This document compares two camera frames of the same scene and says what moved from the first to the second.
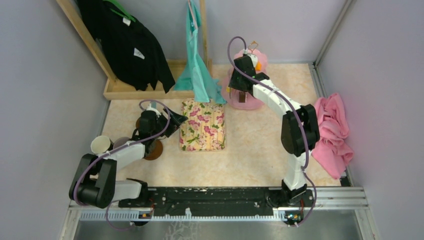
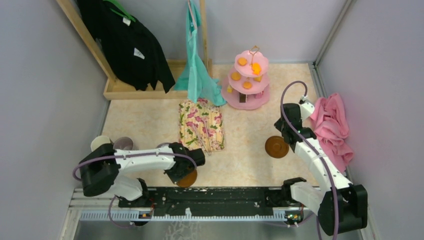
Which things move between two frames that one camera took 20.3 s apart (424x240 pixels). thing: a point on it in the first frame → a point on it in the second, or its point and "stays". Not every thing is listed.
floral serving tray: x=204 y=130 stays
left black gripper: x=175 y=121 → x=175 y=179
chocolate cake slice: x=242 y=97 stays
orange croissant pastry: x=258 y=66 stays
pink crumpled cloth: x=333 y=151 stays
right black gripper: x=233 y=84 → x=278 y=124
